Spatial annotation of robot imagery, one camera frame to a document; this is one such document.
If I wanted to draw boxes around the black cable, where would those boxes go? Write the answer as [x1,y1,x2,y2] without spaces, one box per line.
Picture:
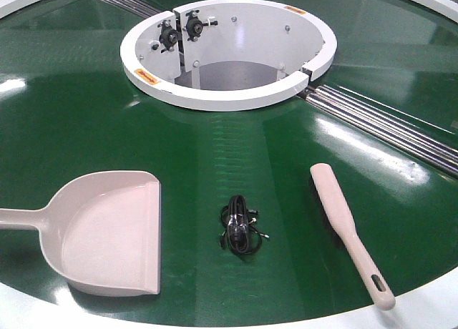
[218,195,270,257]

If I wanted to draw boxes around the pink hand brush black bristles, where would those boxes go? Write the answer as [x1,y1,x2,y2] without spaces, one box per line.
[310,163,396,310]

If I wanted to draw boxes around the pink plastic dustpan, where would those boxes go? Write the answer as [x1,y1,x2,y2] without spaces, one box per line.
[1,170,161,297]

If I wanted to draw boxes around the orange warning sticker front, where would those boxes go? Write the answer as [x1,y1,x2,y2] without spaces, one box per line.
[135,69,159,85]

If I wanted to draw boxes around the orange warning sticker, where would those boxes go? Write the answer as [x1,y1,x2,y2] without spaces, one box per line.
[135,69,159,85]
[285,5,306,15]

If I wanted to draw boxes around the right steel roller strip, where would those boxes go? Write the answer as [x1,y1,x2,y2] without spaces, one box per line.
[298,85,457,178]

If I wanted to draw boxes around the orange warning sticker rear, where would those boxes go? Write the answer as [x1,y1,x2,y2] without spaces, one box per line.
[285,5,306,15]

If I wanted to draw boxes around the white central ring housing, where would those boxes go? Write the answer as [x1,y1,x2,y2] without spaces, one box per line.
[120,0,337,112]

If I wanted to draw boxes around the left black bearing mount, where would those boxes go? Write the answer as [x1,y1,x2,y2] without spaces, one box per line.
[159,19,179,53]

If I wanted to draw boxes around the black bearing mount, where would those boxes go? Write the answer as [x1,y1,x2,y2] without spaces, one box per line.
[185,9,218,42]
[159,19,179,53]

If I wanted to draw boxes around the right black bearing mount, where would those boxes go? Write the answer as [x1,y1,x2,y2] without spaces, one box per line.
[185,9,218,42]

